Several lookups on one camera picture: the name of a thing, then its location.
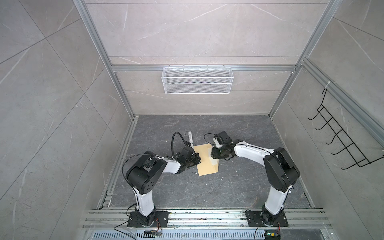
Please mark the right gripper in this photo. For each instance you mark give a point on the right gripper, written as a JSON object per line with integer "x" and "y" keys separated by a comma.
{"x": 214, "y": 155}

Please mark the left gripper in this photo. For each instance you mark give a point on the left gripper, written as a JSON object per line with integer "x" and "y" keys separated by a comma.
{"x": 197, "y": 155}

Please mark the yellow kraft envelope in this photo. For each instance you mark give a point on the yellow kraft envelope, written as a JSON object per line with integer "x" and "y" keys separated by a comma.
{"x": 205, "y": 167}

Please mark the tan bordered letter paper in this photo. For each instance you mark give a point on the tan bordered letter paper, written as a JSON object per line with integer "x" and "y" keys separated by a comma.
{"x": 214, "y": 162}

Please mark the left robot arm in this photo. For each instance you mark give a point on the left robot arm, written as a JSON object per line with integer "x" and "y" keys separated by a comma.
{"x": 144, "y": 174}

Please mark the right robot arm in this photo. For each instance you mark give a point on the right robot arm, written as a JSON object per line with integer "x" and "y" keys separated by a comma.
{"x": 282, "y": 172}

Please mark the white glue stick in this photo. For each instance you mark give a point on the white glue stick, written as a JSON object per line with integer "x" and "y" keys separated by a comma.
{"x": 190, "y": 138}

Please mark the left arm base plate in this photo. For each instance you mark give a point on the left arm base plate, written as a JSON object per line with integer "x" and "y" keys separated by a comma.
{"x": 153, "y": 220}

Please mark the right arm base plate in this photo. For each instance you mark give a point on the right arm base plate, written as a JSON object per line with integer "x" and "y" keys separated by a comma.
{"x": 264, "y": 218}

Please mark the white wire mesh basket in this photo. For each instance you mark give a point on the white wire mesh basket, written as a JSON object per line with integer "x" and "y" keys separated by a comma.
{"x": 197, "y": 80}

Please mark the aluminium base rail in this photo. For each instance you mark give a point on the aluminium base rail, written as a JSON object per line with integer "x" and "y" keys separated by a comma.
{"x": 219, "y": 224}

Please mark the black wire hook rack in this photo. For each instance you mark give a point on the black wire hook rack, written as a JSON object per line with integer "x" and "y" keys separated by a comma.
{"x": 340, "y": 134}

